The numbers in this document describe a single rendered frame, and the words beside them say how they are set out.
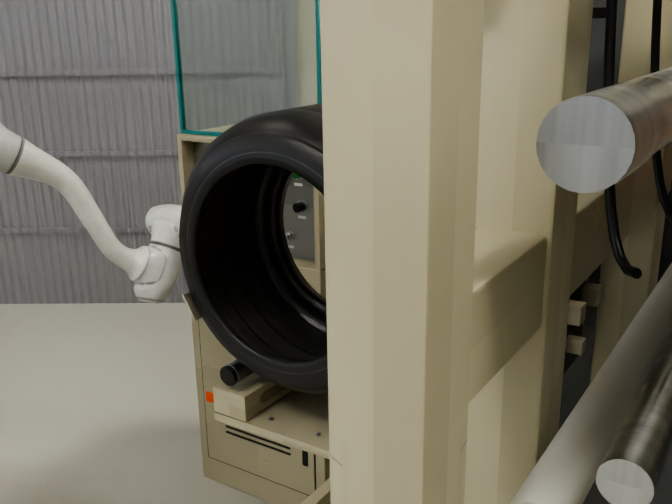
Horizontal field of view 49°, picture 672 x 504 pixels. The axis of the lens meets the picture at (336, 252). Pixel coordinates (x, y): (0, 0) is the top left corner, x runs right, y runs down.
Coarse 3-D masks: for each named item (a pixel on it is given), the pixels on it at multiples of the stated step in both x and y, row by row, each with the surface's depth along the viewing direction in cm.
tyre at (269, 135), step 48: (240, 144) 135; (288, 144) 130; (192, 192) 145; (240, 192) 167; (192, 240) 148; (240, 240) 170; (192, 288) 152; (240, 288) 167; (288, 288) 172; (240, 336) 149; (288, 336) 166; (288, 384) 145
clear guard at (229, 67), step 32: (192, 0) 224; (224, 0) 218; (256, 0) 211; (288, 0) 206; (192, 32) 227; (224, 32) 221; (256, 32) 214; (288, 32) 208; (320, 32) 203; (192, 64) 230; (224, 64) 224; (256, 64) 217; (288, 64) 211; (320, 64) 205; (192, 96) 234; (224, 96) 227; (256, 96) 220; (288, 96) 214; (320, 96) 207; (192, 128) 237; (224, 128) 230
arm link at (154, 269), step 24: (24, 144) 183; (24, 168) 184; (48, 168) 187; (72, 192) 192; (96, 216) 196; (96, 240) 198; (120, 264) 202; (144, 264) 203; (168, 264) 207; (144, 288) 205; (168, 288) 208
